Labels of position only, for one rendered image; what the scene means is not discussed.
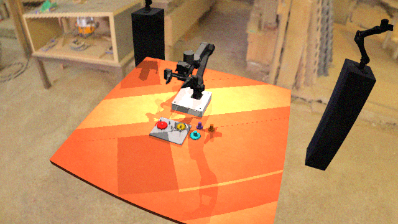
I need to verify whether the red gear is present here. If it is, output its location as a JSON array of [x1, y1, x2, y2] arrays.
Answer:
[[157, 122, 168, 130]]

